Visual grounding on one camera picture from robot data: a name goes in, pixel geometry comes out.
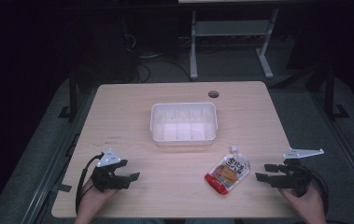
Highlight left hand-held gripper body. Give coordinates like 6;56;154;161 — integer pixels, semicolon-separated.
90;147;132;192

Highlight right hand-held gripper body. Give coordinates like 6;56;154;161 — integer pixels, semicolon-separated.
269;147;325;198

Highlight white spouted snack pouch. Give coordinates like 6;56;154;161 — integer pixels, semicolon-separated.
204;145;251;196

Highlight white plastic container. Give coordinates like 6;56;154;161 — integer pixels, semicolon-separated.
149;102;219;147

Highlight person's left hand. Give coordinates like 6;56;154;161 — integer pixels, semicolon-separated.
79;178;119;217

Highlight person's right hand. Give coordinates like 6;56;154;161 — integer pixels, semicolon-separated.
278;181;327;220

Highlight black tape strip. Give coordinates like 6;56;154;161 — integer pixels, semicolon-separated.
52;183;73;193

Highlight black metal stand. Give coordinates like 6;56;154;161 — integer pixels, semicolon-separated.
57;69;79;123
323;66;350;121

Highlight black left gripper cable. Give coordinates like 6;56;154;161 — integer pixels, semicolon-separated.
75;152;105;215

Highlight black floor cable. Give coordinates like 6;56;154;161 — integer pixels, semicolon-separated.
120;31;194;83

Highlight white metal desk frame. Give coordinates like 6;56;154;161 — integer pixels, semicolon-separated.
189;7;280;80

